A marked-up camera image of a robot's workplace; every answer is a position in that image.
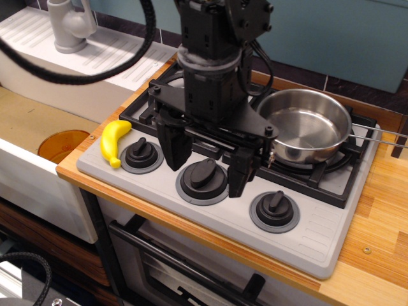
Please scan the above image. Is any grey toy stove top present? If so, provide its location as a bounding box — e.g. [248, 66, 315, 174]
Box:
[75, 60, 383, 281]

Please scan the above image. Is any right black burner grate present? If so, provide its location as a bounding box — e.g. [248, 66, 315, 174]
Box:
[222, 83, 379, 210]

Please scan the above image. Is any yellow toy banana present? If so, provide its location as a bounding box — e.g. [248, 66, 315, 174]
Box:
[100, 120, 132, 168]

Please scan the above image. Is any black stove knob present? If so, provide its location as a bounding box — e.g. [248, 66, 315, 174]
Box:
[175, 158, 228, 206]
[249, 191, 300, 234]
[120, 137, 164, 175]

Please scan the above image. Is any oven door with handle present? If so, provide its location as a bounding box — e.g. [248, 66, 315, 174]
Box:
[98, 198, 323, 305]

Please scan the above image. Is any middle black stove knob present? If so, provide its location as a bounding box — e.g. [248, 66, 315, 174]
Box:
[175, 158, 228, 206]

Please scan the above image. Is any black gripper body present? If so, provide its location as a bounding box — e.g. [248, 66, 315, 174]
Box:
[149, 66, 277, 152]

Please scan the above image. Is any grey toy faucet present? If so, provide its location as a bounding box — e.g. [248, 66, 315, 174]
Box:
[47, 0, 97, 54]

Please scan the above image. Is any right black stove knob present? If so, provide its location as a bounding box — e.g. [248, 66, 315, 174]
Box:
[249, 191, 300, 234]

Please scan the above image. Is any black braided cable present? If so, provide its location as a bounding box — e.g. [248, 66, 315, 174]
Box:
[0, 251, 53, 306]
[0, 0, 157, 86]

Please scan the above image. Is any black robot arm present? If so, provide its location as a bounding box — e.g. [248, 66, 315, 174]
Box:
[149, 1, 279, 198]

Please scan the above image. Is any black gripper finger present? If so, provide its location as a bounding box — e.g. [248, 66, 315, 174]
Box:
[156, 108, 193, 171]
[228, 147, 261, 198]

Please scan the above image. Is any left black stove knob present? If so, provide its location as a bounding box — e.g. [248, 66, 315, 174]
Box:
[120, 137, 164, 175]

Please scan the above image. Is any orange plastic plate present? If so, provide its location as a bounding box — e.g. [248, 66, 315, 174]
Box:
[38, 129, 90, 164]

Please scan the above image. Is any white toy sink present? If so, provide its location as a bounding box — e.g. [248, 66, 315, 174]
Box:
[1, 7, 176, 244]

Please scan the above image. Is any black braided cable lower left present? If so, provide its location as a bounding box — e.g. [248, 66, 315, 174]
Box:
[0, 251, 53, 306]

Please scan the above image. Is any stainless steel pan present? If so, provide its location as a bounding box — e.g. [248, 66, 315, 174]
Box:
[256, 89, 390, 164]

